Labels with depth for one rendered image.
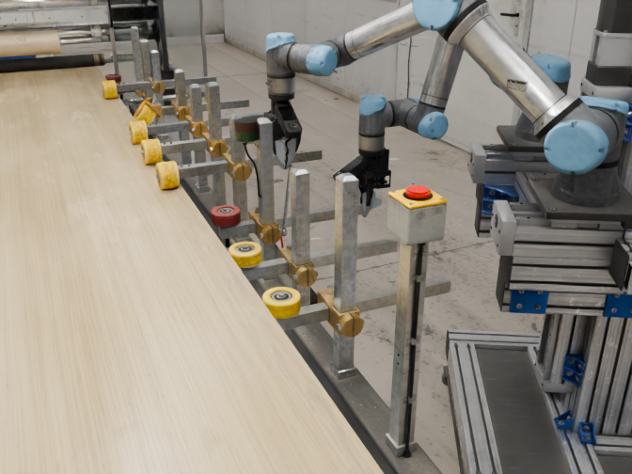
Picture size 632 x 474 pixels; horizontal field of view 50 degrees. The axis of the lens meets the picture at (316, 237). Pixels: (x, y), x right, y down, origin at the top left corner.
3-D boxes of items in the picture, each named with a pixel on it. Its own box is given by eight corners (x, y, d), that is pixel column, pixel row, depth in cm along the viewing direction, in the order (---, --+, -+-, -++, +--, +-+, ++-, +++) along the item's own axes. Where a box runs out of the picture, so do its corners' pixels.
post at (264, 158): (272, 277, 197) (267, 116, 176) (276, 283, 194) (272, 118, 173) (260, 279, 195) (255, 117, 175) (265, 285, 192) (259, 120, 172)
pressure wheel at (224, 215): (237, 238, 194) (235, 201, 189) (245, 249, 187) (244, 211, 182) (210, 243, 191) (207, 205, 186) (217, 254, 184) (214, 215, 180)
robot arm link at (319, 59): (345, 41, 173) (310, 38, 179) (322, 48, 165) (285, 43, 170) (345, 72, 177) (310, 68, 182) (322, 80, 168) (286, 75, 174)
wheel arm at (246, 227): (357, 213, 204) (357, 200, 203) (362, 217, 201) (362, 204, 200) (217, 237, 189) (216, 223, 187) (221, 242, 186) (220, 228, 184)
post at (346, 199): (346, 369, 154) (351, 170, 134) (353, 378, 151) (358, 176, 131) (332, 372, 153) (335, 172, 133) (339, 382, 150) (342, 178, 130)
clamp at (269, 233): (265, 225, 197) (264, 209, 195) (281, 243, 186) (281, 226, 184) (246, 228, 195) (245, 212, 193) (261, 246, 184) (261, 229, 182)
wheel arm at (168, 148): (290, 136, 241) (290, 126, 239) (293, 139, 238) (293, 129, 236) (149, 153, 223) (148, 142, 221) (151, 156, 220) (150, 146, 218)
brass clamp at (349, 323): (339, 305, 156) (339, 286, 153) (366, 334, 144) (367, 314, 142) (314, 310, 153) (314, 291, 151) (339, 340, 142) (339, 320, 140)
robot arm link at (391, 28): (492, -42, 156) (331, 34, 188) (474, -40, 148) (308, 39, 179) (507, 7, 158) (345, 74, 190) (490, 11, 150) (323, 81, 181)
